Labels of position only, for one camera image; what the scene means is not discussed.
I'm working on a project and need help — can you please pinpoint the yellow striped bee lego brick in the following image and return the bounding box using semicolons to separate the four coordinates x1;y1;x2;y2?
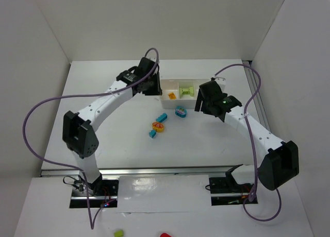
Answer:
168;92;176;100

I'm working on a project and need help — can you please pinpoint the lime green lego brick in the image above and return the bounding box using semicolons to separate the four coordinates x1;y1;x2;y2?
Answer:
179;87;189;98
189;87;194;97

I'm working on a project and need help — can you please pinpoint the lime green lego brick bottom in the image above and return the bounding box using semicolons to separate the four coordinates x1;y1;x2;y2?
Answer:
179;87;189;98

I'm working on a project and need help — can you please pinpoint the teal frog lego brick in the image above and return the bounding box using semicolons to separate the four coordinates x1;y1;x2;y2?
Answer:
175;106;187;118

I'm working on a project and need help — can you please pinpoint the orange butterfly lego brick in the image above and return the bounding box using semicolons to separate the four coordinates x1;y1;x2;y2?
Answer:
152;122;164;133

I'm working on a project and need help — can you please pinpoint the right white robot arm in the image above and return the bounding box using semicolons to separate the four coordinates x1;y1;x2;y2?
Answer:
195;80;299;191

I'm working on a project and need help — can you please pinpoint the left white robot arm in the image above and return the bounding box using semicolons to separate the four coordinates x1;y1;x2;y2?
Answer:
62;57;162;190

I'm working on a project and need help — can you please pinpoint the white three-compartment tray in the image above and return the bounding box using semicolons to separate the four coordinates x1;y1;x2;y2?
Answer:
159;79;209;109

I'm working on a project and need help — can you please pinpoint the teal long lego brick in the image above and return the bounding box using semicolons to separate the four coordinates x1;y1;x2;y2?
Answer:
156;113;168;123

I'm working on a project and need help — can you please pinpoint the small teal lego brick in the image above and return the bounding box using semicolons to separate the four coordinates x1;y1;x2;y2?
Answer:
149;130;157;139

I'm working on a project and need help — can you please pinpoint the red object foreground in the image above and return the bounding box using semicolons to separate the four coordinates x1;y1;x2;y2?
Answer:
160;232;172;237

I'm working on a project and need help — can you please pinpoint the green lego brick foreground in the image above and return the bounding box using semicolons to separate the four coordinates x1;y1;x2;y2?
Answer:
113;229;124;237

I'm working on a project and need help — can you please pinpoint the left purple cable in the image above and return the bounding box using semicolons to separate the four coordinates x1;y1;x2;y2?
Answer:
22;47;159;230

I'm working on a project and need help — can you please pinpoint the purple cable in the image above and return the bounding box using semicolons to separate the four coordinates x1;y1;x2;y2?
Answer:
213;63;282;222
22;47;159;230

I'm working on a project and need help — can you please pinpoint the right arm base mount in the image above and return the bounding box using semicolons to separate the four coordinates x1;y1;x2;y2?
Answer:
205;164;258;206

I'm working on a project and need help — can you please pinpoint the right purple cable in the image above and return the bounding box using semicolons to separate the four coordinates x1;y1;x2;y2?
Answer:
213;63;282;222

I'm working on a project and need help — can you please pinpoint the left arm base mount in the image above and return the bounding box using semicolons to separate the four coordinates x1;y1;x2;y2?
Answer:
62;176;119;209

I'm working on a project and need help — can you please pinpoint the aluminium rail front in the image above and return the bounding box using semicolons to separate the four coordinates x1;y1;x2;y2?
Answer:
40;165;235;177

